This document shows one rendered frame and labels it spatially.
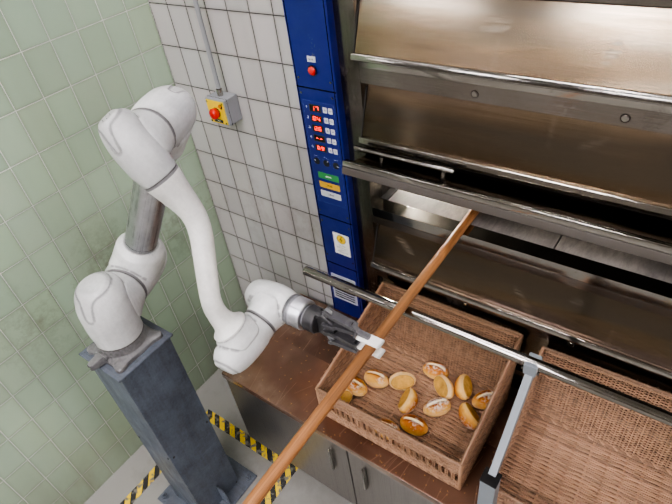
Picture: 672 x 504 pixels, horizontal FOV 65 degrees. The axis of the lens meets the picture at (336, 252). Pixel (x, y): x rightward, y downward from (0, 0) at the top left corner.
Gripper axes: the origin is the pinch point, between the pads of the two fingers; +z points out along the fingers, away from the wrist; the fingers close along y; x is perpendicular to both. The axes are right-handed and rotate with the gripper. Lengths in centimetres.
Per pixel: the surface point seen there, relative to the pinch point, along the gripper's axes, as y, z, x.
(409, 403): 55, -2, -21
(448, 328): 2.3, 13.9, -16.4
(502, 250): 3, 14, -53
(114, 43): -52, -124, -36
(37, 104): -44, -124, -2
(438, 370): 56, 1, -39
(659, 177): -33, 48, -53
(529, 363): 2.3, 35.8, -15.7
